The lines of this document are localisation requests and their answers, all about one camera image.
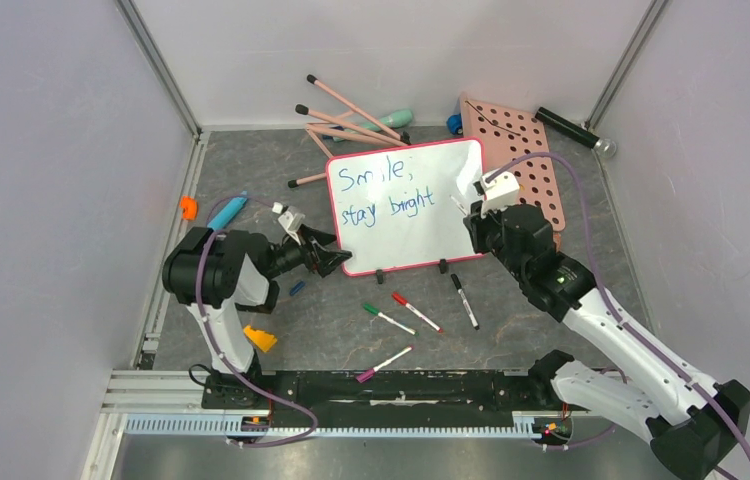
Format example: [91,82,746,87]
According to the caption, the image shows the black marker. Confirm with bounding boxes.
[450,273,480,331]

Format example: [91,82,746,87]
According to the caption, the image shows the mint green tube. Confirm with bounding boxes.
[357,109,414,132]

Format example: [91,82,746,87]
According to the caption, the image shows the pink folding stand legs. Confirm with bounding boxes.
[295,74,411,160]

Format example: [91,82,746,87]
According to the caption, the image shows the blue toy car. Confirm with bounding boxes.
[446,114,463,136]

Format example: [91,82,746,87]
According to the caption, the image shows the yellow orange block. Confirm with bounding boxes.
[243,325,278,353]

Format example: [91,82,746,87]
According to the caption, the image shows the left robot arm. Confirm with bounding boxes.
[161,226,353,408]

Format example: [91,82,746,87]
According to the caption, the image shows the large blue marker toy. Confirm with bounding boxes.
[206,191,249,230]

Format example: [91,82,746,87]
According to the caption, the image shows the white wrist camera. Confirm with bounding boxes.
[271,202,305,245]
[474,171,520,217]

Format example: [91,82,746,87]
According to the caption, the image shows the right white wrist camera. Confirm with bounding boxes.
[474,171,520,217]

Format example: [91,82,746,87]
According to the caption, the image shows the pink framed whiteboard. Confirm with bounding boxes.
[325,139,483,277]

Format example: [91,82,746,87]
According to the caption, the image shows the green marker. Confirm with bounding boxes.
[362,303,418,336]

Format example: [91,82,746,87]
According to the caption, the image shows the purple marker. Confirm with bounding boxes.
[355,345,414,383]

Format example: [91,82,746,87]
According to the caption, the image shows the pink perforated board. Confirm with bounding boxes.
[458,93,566,233]

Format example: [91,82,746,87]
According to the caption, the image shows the red marker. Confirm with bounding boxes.
[391,291,444,334]

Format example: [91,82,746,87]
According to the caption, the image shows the orange clip left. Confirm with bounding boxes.
[179,196,199,222]

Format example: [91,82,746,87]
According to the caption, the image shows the blue marker cap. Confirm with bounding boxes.
[289,281,306,296]

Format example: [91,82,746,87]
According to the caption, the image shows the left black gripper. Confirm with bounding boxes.
[265,223,351,279]

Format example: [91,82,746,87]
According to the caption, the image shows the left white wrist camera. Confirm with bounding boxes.
[271,202,305,245]

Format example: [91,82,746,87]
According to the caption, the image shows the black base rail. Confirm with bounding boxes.
[201,370,562,429]

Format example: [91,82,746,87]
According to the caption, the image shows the black flashlight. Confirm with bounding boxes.
[535,107,617,158]

